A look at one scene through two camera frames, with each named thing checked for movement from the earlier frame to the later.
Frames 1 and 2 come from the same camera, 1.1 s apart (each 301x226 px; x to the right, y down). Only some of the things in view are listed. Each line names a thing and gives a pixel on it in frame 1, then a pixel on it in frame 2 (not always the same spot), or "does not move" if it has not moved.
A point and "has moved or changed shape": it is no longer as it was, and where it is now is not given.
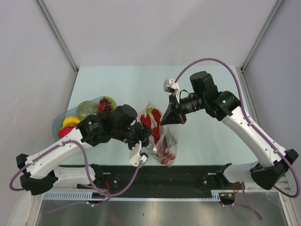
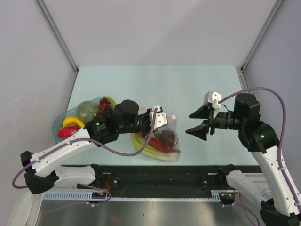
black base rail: x=183 y=179 does not move
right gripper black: x=172 y=115 to x=205 y=112
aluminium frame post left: x=53 y=25 does not move
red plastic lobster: x=154 y=123 has moved or changed shape
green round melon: x=86 y=108 does not move
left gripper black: x=144 y=133 to x=146 y=114
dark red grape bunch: x=107 y=107 does not move
